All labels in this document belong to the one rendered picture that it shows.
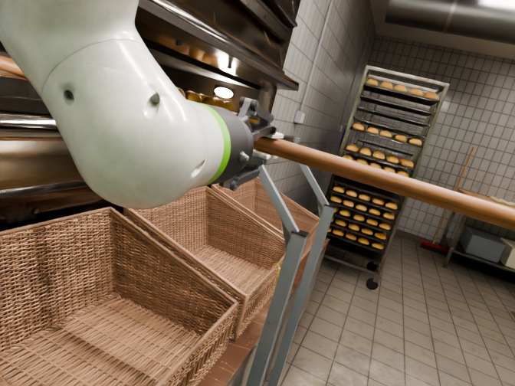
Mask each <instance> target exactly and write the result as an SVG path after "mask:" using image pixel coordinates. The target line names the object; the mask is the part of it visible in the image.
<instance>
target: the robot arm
mask: <svg viewBox="0 0 515 386"><path fill-rule="evenodd" d="M138 3H139V0H0V41H1V43H2V45H3V46H4V48H5V50H6V51H7V52H8V54H9V56H10V57H11V58H12V60H13V61H14V62H15V63H16V64H17V65H18V67H19V68H20V70H21V71H22V73H23V74H24V75H25V76H26V77H27V79H28V80H29V82H30V83H31V85H32V86H33V88H34V89H35V90H36V91H37V93H38V95H39V96H40V98H41V99H42V100H43V102H44V104H45V105H46V107H47V108H48V110H49V112H50V114H51V116H52V117H53V119H54V121H55V123H56V126H57V128H58V130H59V132H60V134H61V136H62V137H63V139H64V142H65V144H66V146H67V148H68V150H69V152H70V154H71V157H72V159H73V160H74V163H75V165H76V167H77V170H78V171H79V173H80V175H81V177H82V178H83V180H84V181H85V182H86V183H87V185H88V186H89V187H90V188H91V189H92V190H93V191H94V192H95V193H97V194H98V195H99V196H100V197H102V198H103V199H105V200H107V201H109V202H111V203H113V204H116V205H118V206H121V207H124V208H131V209H140V210H143V209H152V208H159V207H162V206H164V205H167V204H170V203H172V202H174V201H175V200H177V199H179V198H180V197H182V196H183V195H184V194H185V193H186V192H187V191H189V190H191V189H193V188H200V187H203V186H206V185H213V184H216V183H219V186H221V187H223V188H227V189H230V190H232V191H235V190H236V189H237V188H238V187H239V186H240V185H242V184H244V183H245V182H248V181H250V180H251V179H253V178H256V177H258V176H259V174H260V170H258V168H259V166H262V165H265V164H266V163H267V160H268V159H277V158H278V156H275V155H271V154H268V153H266V152H262V151H258V150H255V151H254V141H257V140H258V138H260V137H262V136H266V137H268V138H271V139H282V138H283V137H284V134H281V133H278V132H277V128H276V127H275V126H272V125H271V123H272V122H273V121H274V115H273V114H271V113H269V112H268V111H266V110H264V109H262V108H261V107H260V105H259V102H258V101H257V100H253V99H249V98H247V97H243V96H241V98H240V100H239V105H240V107H241V108H240V113H236V114H233V112H231V111H229V110H227V109H225V108H222V107H219V106H212V105H208V104H204V103H197V102H193V101H190V100H186V99H185V97H184V96H183V95H182V94H181V93H180V92H179V90H178V89H177V88H176V87H175V85H174V84H173V83H172V81H171V80H170V79H169V78H168V77H167V75H166V74H165V72H164V71H163V70H162V68H161V67H160V66H159V65H158V63H157V62H156V60H155V59H154V57H153V56H152V55H151V53H150V52H149V50H148V48H147V47H146V45H145V44H144V42H143V40H142V38H141V37H140V36H139V33H138V32H137V30H136V27H135V24H134V22H135V17H136V10H137V6H138ZM248 116H253V117H255V118H257V119H259V120H260V122H259V123H255V124H250V121H249V118H248ZM248 163H249V165H248V166H246V165H247V164H248Z"/></svg>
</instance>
